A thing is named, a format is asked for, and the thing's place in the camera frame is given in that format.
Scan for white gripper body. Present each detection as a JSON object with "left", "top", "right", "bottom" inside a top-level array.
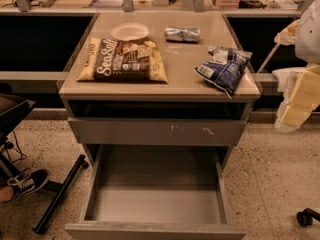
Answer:
[{"left": 274, "top": 20, "right": 299, "bottom": 46}]

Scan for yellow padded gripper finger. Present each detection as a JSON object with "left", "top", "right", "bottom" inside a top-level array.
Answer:
[{"left": 275, "top": 64, "right": 320, "bottom": 133}]

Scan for blue chip bag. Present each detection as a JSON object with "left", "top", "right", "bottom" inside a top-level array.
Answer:
[{"left": 195, "top": 46, "right": 252, "bottom": 98}]

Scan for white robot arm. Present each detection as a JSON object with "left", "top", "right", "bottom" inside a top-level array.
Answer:
[{"left": 272, "top": 0, "right": 320, "bottom": 133}]

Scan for silver foil snack bag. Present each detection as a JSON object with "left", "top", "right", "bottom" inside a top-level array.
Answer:
[{"left": 164, "top": 27, "right": 200, "bottom": 43}]

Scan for grey drawer cabinet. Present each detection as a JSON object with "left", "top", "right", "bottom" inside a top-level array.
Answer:
[{"left": 59, "top": 10, "right": 260, "bottom": 164}]

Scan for brown sea salt snack bag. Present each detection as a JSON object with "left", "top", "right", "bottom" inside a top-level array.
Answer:
[{"left": 78, "top": 38, "right": 168, "bottom": 83}]

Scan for open bottom drawer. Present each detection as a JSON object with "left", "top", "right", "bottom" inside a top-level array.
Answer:
[{"left": 66, "top": 145, "right": 245, "bottom": 240}]

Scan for closed middle drawer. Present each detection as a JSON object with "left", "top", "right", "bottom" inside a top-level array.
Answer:
[{"left": 68, "top": 117, "right": 246, "bottom": 146}]

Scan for white stick tool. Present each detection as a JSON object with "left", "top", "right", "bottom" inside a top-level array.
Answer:
[{"left": 256, "top": 43, "right": 280, "bottom": 73}]

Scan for white curved robot part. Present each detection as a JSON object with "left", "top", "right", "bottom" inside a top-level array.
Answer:
[{"left": 272, "top": 67, "right": 304, "bottom": 93}]

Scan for black caster wheel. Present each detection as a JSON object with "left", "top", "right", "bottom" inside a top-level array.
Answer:
[{"left": 296, "top": 208, "right": 320, "bottom": 227}]

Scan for white paper plate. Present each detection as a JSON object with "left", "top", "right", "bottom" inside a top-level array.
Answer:
[{"left": 110, "top": 23, "right": 149, "bottom": 41}]

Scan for black chair base leg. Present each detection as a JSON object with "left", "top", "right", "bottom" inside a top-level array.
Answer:
[{"left": 33, "top": 154, "right": 89, "bottom": 234}]

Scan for black chair seat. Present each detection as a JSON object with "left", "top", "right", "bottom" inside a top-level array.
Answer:
[{"left": 0, "top": 94, "right": 35, "bottom": 145}]

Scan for black sneaker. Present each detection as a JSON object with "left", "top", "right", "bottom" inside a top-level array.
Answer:
[{"left": 7, "top": 169, "right": 49, "bottom": 201}]

